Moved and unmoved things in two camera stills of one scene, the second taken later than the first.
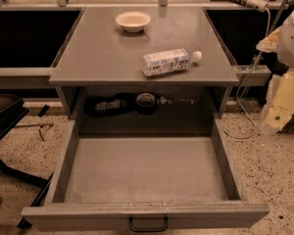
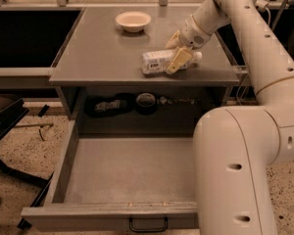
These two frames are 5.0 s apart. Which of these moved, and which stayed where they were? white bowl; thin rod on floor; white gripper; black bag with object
Moved: white gripper
Stayed: black bag with object; white bowl; thin rod on floor
